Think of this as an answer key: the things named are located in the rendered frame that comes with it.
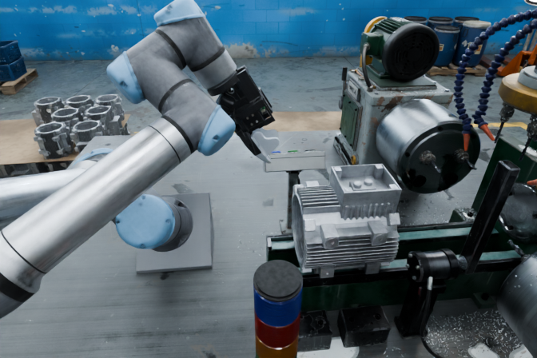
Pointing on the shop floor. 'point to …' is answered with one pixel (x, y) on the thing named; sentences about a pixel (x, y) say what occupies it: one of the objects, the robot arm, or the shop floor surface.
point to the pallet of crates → (12, 78)
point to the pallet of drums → (455, 42)
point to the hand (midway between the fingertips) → (264, 159)
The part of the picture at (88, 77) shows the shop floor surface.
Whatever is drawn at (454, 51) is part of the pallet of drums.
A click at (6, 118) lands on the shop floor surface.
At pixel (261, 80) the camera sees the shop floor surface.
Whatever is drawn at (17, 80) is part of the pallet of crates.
